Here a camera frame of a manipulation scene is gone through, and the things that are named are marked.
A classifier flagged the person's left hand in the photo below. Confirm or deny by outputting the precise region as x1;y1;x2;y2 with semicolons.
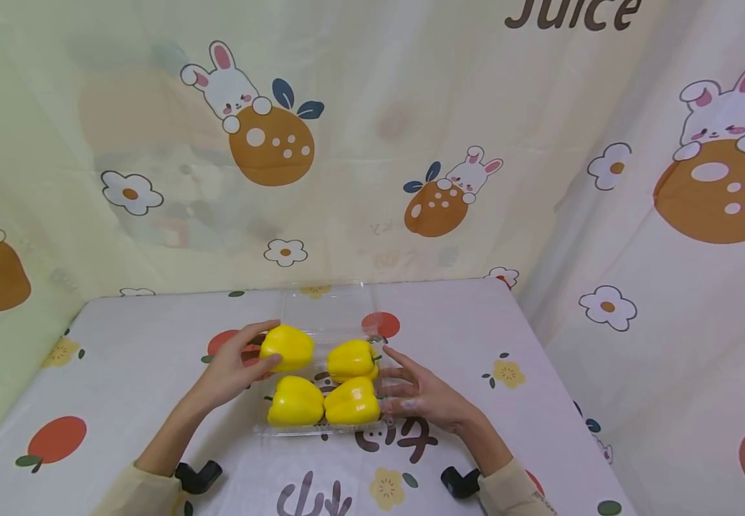
191;320;283;414

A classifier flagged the yellow bell pepper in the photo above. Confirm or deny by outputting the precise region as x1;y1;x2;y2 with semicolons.
326;339;381;383
259;325;315;373
323;376;382;426
267;376;326;429

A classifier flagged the person's left forearm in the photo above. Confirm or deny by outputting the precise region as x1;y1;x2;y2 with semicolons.
91;393;217;516

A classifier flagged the person's right forearm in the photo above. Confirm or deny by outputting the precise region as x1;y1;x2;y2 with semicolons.
455;414;558;516

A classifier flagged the black wrist band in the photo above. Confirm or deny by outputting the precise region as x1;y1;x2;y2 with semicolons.
440;466;482;500
174;460;224;496

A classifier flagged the clear plastic clamshell box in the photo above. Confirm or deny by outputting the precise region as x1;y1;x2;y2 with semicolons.
252;282;400;439

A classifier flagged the person's right hand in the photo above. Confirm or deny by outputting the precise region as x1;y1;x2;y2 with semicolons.
378;345;480;435

